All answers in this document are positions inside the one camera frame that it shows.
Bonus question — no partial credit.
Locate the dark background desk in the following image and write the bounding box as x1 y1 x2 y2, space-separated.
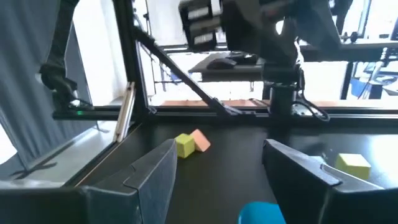
300 39 398 63
187 52 266 83

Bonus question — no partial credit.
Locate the black computer mouse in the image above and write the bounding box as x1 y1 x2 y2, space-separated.
206 57 238 70

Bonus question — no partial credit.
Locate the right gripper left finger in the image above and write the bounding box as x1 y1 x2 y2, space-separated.
0 138 178 224

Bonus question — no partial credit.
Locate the grey curtain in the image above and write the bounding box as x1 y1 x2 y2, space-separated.
0 0 98 170

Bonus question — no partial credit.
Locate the black frame upright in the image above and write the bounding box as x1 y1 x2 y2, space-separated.
112 0 150 116

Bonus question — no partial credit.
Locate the black diagonal frame brace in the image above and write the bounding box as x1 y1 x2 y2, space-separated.
132 26 242 116

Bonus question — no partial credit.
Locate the salmon block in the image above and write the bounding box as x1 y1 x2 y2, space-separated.
190 129 211 153

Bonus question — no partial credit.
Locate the blue plastic bin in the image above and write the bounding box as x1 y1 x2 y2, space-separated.
238 201 287 224

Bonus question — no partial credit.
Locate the yellow block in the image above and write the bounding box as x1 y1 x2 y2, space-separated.
334 152 372 180

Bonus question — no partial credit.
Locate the black table edge rail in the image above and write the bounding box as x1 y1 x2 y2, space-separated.
52 105 398 126

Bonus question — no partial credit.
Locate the silver leaning panel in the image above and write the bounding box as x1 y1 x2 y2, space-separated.
113 81 137 143

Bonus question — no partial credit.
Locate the black clamp stand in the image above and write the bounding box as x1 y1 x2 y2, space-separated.
39 0 94 111

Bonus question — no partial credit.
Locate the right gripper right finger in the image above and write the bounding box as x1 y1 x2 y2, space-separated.
262 138 398 224

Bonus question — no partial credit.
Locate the black base cable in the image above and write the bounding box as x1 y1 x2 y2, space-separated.
291 93 331 123

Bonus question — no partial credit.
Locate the yellow green cube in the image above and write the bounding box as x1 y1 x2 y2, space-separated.
174 133 197 159

